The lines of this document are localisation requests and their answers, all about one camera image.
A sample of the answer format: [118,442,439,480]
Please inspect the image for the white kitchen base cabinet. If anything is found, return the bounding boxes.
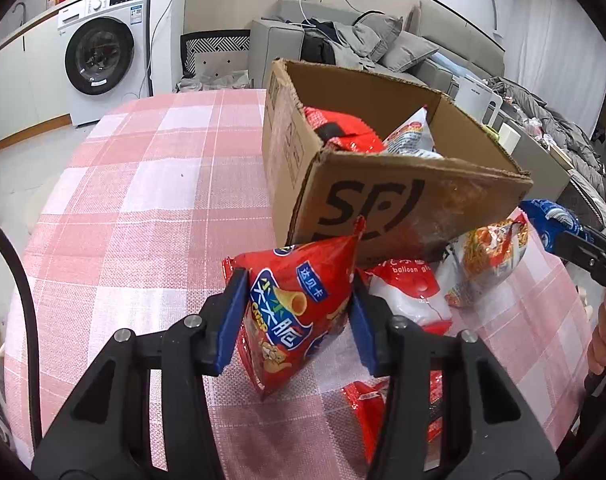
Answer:
[0,10,74,151]

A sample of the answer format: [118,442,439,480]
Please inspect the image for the grey bedding heap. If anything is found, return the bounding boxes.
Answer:
[498,77,606,211]

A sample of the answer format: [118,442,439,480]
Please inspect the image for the white red round-print bag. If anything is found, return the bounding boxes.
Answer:
[363,255,456,336]

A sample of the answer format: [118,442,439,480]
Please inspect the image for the long red snack packet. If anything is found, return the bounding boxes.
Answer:
[340,370,446,468]

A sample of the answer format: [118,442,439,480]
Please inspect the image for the white cup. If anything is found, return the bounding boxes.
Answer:
[498,122,518,158]

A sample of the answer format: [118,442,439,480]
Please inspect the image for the grey jacket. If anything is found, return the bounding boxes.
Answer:
[328,22,384,68]

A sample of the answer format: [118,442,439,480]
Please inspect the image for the white washing machine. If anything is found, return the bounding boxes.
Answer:
[57,0,153,128]

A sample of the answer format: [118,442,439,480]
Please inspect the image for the person's right hand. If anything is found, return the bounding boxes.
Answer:
[585,287,606,376]

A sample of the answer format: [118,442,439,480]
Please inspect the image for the brown cardboard box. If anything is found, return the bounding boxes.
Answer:
[261,57,534,268]

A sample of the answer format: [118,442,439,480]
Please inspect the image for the person's right forearm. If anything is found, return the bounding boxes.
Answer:
[555,370,606,466]

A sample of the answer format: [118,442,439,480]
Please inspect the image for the red triangular crisps bag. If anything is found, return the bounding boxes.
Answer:
[222,216,368,401]

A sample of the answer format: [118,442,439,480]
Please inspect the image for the orange noodle snack bag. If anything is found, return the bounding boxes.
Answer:
[445,212,531,308]

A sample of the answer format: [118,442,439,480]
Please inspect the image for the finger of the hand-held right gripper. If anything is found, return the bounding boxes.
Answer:
[580,224,606,257]
[555,232,606,288]

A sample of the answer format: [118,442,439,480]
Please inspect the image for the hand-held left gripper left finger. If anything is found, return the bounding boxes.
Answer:
[30,267,250,480]

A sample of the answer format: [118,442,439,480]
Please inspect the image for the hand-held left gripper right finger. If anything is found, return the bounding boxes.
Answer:
[349,290,558,480]

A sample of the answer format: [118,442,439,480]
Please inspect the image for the white electric kettle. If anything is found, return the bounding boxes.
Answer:
[455,75,504,128]

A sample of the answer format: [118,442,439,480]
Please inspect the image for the grey sofa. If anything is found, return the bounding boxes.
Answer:
[248,0,506,96]

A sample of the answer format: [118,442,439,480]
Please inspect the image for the large grey cushion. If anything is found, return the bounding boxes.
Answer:
[355,12,404,63]

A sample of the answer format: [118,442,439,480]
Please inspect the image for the blue biscuit packet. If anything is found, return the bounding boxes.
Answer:
[520,199,584,256]

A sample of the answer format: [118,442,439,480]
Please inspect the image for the dark clothes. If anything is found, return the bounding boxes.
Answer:
[300,20,339,63]

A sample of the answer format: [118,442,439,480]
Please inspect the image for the pink plaid tablecloth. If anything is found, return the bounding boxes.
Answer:
[3,89,591,480]

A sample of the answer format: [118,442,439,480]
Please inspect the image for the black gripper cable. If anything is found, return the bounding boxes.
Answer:
[0,210,39,461]

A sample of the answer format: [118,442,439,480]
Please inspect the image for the black white patterned chair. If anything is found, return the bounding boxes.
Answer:
[179,30,251,81]

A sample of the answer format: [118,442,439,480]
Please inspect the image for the crumpled plastic wrap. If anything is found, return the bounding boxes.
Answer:
[178,72,251,92]

